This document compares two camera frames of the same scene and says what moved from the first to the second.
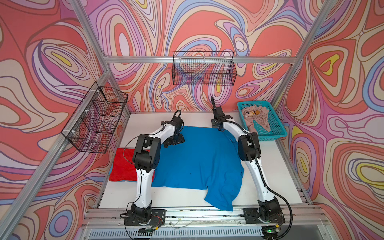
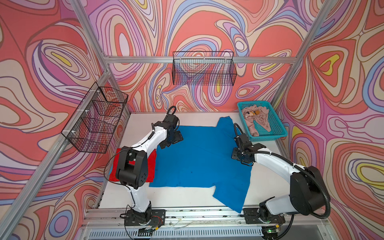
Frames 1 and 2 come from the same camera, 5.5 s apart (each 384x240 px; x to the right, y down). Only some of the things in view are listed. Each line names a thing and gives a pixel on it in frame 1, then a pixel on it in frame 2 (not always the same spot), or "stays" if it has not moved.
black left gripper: x=181 y=139 stays
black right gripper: x=214 y=123 to x=235 y=155
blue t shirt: x=209 y=157 stays
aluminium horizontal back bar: x=248 y=58 stays
